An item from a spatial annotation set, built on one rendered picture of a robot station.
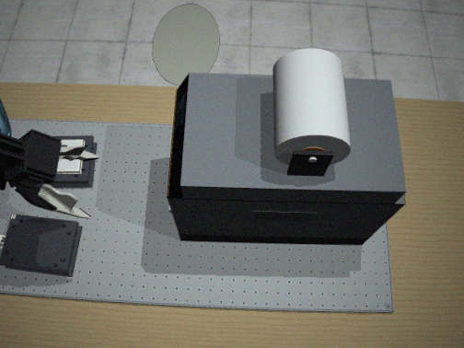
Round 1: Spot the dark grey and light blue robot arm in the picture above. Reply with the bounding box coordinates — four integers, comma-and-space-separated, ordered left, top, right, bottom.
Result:
0, 99, 11, 191

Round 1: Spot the white roll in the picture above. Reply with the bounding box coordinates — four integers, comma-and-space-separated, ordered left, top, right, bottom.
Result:
273, 48, 351, 165

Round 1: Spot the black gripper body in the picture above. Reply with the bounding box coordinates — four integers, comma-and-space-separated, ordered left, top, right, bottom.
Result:
0, 129, 62, 188

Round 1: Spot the white label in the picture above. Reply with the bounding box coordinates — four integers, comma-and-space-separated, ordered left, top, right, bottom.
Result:
0, 235, 6, 249

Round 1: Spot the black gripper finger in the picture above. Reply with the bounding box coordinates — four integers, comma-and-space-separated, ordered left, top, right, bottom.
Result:
59, 145, 99, 161
15, 184, 90, 218

